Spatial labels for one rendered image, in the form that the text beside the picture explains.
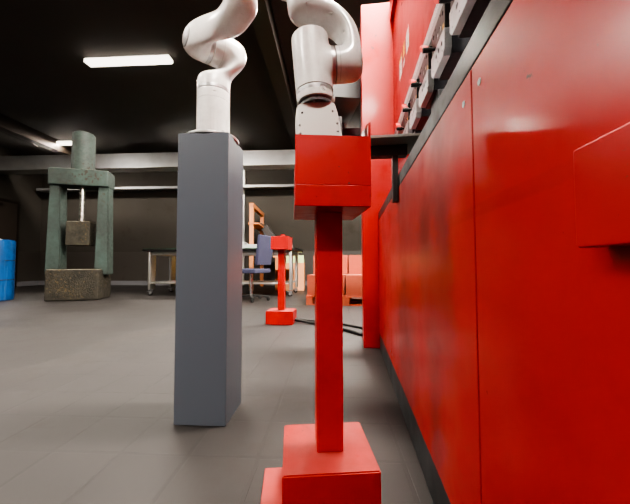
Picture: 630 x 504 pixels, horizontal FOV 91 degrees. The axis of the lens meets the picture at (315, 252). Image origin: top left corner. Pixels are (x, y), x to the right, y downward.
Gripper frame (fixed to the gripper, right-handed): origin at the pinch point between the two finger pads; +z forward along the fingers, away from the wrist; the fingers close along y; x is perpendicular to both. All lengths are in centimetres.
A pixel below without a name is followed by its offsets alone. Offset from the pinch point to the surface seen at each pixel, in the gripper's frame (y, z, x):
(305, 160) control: 3.8, -1.5, 4.9
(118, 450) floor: 63, 69, -28
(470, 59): -20.4, -8.2, 25.4
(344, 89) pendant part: -41, -103, -148
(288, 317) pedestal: 15, 67, -212
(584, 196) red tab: -12, 17, 49
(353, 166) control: -6.2, 0.4, 4.9
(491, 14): -19.2, -9.4, 32.2
